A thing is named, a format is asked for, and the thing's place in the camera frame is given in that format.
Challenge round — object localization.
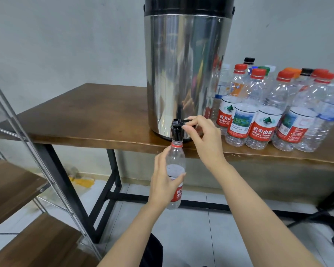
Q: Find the red label plastic water bottle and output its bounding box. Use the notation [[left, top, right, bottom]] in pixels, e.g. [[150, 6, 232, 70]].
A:
[[165, 139, 187, 210]]

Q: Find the wooden metal shelf rack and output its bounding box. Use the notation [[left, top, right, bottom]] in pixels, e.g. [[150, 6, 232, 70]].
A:
[[0, 72, 104, 267]]

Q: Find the person's right hand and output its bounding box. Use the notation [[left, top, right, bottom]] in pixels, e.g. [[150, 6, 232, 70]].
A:
[[182, 115, 229, 171]]

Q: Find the yellow debris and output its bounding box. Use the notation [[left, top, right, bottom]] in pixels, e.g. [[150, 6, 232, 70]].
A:
[[69, 175, 95, 189]]

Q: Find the cluster of plastic bottles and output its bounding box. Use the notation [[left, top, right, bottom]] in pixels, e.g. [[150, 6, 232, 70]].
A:
[[203, 57, 334, 153]]

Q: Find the person's left forearm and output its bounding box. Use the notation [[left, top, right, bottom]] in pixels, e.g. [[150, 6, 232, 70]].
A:
[[97, 200, 173, 267]]

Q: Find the black metal table frame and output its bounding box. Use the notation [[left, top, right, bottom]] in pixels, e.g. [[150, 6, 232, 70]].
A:
[[33, 143, 334, 245]]

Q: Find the stainless steel water dispenser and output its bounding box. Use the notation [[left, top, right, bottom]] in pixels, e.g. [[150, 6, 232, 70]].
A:
[[144, 0, 236, 144]]

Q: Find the person's left hand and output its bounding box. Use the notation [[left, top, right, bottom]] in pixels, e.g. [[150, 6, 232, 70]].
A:
[[147, 145, 186, 212]]

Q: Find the person's black trouser leg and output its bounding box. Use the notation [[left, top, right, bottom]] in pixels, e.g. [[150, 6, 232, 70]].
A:
[[139, 233, 164, 267]]

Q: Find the person's right forearm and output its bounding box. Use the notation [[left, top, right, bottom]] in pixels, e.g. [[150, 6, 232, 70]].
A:
[[212, 161, 324, 267]]

